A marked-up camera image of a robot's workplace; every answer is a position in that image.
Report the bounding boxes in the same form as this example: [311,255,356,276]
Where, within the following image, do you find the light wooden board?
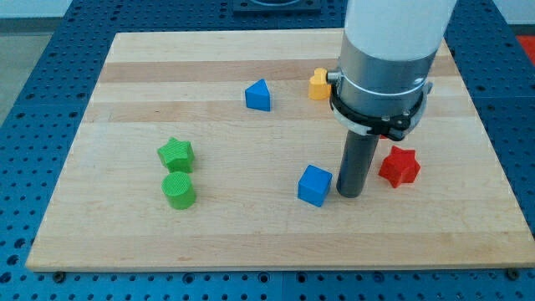
[26,28,534,273]

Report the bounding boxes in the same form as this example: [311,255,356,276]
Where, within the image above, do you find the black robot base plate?
[232,0,321,13]

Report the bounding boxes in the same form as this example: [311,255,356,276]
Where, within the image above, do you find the blue cube block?
[298,165,333,207]

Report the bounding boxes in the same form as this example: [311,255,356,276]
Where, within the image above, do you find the blue triangle block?
[244,79,271,111]

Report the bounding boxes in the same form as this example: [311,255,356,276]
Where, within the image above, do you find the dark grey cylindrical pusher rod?
[336,130,379,198]

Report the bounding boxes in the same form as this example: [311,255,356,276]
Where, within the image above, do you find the green cylinder block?
[161,171,196,210]

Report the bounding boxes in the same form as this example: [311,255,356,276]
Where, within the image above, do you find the red star block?
[379,145,421,188]

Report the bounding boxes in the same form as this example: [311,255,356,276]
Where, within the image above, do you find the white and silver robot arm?
[326,0,456,198]

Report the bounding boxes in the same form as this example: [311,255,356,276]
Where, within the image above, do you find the green star block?
[157,137,195,173]

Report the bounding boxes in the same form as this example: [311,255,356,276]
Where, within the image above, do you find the yellow heart block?
[308,68,331,100]

